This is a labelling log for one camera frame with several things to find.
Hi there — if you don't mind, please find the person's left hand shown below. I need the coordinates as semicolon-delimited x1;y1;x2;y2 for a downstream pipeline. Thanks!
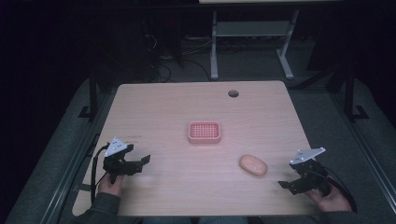
97;172;125;198

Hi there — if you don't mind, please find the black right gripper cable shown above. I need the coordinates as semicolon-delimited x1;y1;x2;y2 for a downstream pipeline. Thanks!
322;165;359;215

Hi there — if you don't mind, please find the person's right hand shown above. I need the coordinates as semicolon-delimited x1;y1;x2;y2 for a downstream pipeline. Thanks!
304;186;353;214

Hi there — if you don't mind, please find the pink slotted soap dish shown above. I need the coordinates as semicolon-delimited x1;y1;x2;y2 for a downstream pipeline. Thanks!
187;120;222;145

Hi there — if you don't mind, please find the peach oval soap bar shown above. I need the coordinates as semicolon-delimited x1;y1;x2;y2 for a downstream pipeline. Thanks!
238;154;268;177

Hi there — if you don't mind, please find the tangle of floor cables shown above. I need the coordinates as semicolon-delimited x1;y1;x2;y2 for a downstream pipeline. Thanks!
142;33;213;84

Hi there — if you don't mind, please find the black metal stand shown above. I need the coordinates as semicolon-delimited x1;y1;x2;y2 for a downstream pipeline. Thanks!
78;68;100;123
343;65;371;123

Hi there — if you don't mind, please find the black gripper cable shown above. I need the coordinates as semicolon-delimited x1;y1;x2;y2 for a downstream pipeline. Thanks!
322;165;359;215
90;143;110;205

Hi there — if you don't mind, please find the metal floor rail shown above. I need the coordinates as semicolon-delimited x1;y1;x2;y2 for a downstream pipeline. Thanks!
39;91;108;224
329;91;396;203

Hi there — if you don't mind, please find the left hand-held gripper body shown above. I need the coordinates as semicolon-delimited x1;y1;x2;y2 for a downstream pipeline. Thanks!
102;136;145;185

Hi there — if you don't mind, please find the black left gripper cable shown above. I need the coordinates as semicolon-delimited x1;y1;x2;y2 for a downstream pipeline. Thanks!
90;143;110;205

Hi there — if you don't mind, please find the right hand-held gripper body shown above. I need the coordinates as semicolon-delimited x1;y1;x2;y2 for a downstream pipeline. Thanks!
289;147;332;198

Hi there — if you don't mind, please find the white metal table frame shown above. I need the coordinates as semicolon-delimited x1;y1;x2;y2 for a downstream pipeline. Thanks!
209;8;301;81

